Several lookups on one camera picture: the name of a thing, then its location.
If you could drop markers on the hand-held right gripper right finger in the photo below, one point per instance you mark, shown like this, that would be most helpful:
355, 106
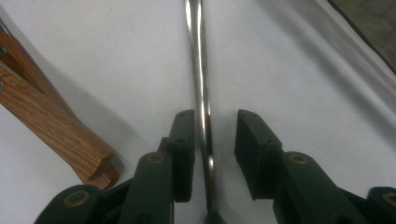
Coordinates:
299, 186

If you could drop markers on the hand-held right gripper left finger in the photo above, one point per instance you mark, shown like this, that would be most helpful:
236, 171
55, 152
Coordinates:
149, 186

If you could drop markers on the long steel spoon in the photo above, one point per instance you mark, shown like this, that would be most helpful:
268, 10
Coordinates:
199, 77

